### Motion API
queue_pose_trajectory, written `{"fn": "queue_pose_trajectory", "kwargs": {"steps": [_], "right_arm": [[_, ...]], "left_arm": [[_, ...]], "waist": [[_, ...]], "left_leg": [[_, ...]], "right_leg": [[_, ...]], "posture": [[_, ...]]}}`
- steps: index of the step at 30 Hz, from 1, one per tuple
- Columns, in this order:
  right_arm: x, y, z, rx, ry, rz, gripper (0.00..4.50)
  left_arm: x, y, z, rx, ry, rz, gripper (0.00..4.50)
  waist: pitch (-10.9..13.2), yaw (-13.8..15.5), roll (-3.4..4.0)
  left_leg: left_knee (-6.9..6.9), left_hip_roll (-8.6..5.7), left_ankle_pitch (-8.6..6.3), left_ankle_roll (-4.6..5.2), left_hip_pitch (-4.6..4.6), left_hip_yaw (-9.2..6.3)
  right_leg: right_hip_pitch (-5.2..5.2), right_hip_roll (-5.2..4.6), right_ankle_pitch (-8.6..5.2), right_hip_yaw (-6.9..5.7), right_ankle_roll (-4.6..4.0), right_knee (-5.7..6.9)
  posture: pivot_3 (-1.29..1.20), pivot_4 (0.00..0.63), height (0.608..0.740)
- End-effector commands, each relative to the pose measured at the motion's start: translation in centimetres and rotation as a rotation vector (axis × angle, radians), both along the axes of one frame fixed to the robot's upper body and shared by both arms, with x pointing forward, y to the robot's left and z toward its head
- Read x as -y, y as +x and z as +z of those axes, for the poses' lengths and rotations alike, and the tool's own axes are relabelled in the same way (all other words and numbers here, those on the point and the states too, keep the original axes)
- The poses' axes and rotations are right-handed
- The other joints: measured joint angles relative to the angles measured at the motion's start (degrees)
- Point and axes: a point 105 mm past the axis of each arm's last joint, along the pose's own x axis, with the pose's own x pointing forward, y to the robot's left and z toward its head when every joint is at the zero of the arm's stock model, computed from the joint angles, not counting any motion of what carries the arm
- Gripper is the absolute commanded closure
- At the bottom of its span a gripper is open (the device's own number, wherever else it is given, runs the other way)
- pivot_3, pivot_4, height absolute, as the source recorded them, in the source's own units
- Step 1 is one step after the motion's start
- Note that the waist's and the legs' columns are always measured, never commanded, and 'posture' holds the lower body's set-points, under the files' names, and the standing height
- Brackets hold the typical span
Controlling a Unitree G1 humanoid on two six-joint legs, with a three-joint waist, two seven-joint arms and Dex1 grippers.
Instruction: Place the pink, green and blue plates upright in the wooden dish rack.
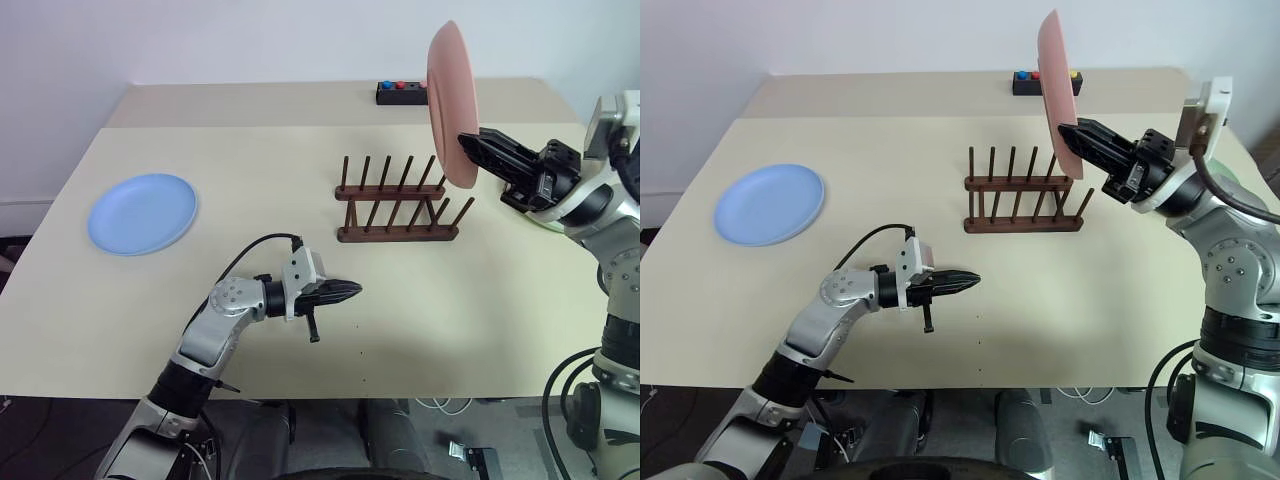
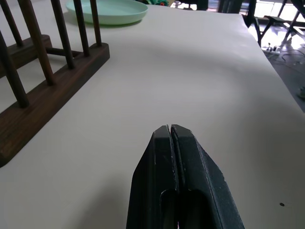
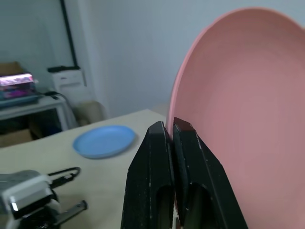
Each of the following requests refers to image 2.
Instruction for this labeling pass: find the green plate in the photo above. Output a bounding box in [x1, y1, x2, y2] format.
[65, 0, 149, 26]

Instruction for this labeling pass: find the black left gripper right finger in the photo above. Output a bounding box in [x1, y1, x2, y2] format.
[170, 124, 245, 229]

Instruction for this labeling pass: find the green toy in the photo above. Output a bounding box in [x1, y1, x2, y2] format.
[149, 0, 169, 7]

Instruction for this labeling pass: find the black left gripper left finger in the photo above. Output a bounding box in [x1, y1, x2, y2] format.
[125, 125, 180, 229]

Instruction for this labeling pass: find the dark wooden dish rack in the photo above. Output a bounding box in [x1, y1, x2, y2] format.
[0, 0, 111, 168]

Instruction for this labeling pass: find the green table frame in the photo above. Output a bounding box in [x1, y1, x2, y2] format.
[254, 14, 305, 47]

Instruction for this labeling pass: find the white power strip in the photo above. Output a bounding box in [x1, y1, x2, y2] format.
[262, 45, 281, 55]

